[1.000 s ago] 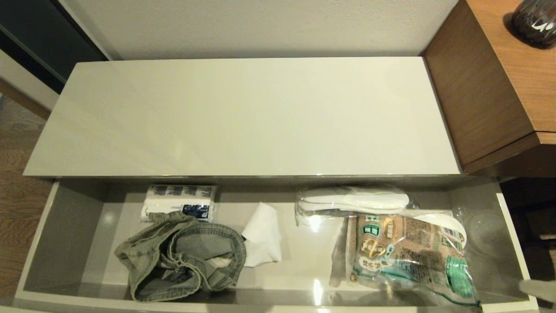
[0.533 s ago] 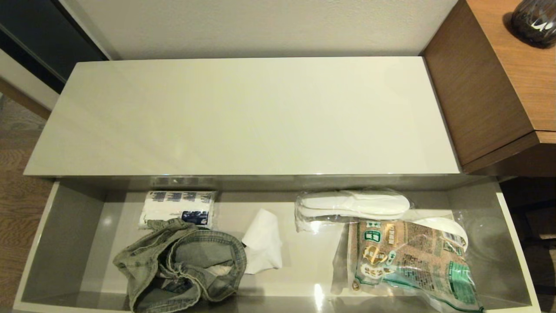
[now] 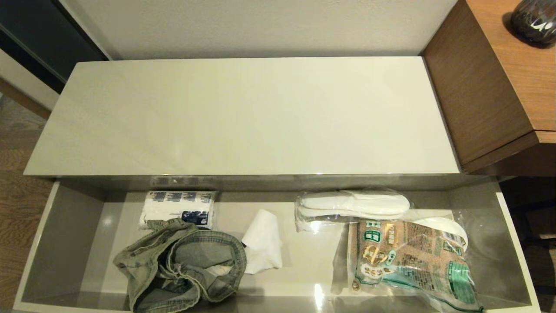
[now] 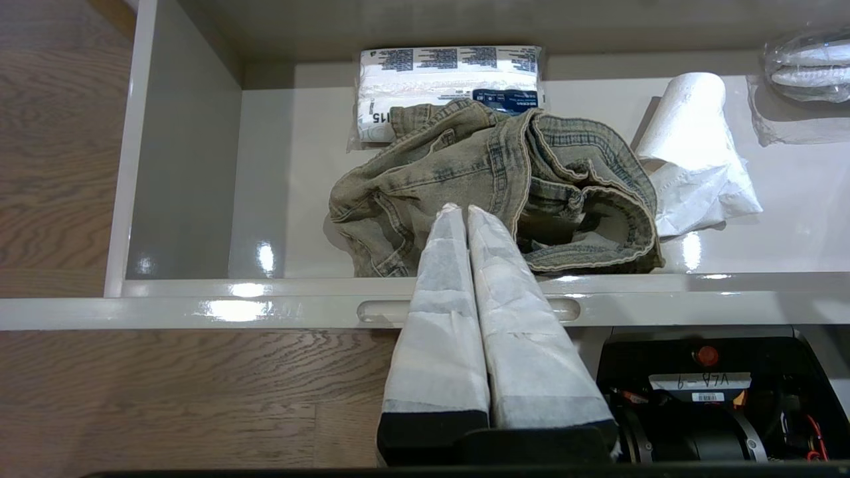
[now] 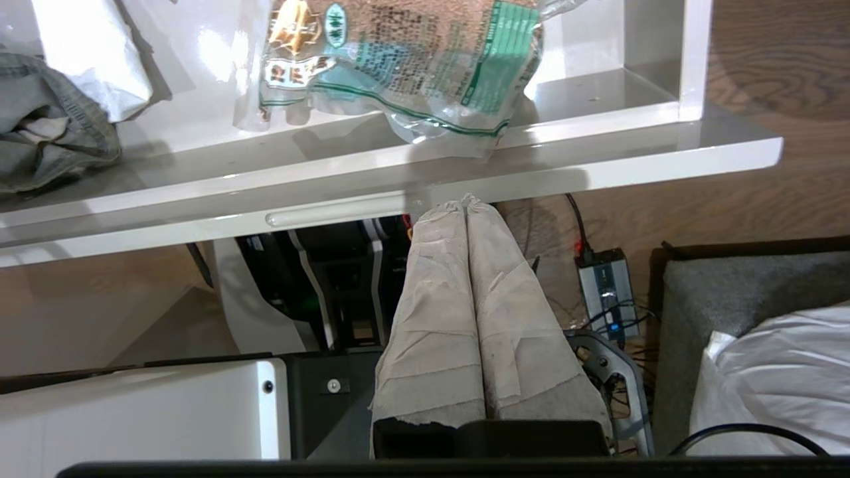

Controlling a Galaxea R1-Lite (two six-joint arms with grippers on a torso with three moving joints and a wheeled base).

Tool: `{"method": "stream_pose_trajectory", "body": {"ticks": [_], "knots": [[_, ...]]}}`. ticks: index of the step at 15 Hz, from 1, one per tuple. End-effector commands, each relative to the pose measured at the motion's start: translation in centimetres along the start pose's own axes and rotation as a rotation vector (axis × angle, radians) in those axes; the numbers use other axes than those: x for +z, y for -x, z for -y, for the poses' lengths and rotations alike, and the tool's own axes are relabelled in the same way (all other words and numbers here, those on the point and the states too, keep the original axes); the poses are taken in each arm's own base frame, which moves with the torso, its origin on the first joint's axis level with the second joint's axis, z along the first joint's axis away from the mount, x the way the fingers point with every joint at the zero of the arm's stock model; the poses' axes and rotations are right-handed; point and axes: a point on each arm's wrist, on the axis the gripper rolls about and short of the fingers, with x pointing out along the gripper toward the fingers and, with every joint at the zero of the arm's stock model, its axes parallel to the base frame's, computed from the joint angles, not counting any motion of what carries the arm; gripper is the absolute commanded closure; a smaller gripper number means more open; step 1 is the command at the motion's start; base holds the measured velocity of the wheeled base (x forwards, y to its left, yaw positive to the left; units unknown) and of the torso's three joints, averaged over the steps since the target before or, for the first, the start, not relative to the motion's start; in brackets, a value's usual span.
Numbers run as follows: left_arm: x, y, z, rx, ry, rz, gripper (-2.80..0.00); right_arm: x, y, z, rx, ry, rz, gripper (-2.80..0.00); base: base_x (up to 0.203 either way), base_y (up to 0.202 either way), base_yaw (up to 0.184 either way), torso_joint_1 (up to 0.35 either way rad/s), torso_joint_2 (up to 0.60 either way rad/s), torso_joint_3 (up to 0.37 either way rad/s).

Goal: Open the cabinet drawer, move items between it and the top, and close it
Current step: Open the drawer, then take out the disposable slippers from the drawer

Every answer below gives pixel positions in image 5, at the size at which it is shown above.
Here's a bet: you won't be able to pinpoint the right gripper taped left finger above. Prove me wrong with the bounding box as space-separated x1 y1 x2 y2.
370 199 489 459

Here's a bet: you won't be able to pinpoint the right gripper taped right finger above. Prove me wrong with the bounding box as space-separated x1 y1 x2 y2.
458 194 615 459

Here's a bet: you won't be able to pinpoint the white and black robot base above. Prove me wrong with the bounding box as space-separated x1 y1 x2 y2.
186 216 416 353

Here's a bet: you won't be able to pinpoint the grey power adapter box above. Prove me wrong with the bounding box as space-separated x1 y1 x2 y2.
575 247 641 346

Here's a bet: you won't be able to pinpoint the grey upholstered bed base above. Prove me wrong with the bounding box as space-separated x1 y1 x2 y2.
647 239 850 459

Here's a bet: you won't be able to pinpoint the white duvet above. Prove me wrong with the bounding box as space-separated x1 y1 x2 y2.
689 302 850 459

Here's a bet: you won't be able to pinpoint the brown green snack bag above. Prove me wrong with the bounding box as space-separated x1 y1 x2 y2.
232 0 585 159

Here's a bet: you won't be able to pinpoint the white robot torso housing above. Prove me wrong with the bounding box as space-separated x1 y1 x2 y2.
0 357 379 462

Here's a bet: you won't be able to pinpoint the crumpled faded denim jeans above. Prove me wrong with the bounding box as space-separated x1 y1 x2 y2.
0 52 124 195

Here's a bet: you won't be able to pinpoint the grey metal caster bracket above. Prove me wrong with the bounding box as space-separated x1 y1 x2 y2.
564 330 655 459

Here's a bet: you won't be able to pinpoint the black adapter power cable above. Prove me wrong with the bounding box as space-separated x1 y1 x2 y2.
564 193 595 263

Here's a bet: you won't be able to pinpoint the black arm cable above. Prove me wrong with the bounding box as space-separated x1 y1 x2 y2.
667 423 834 459

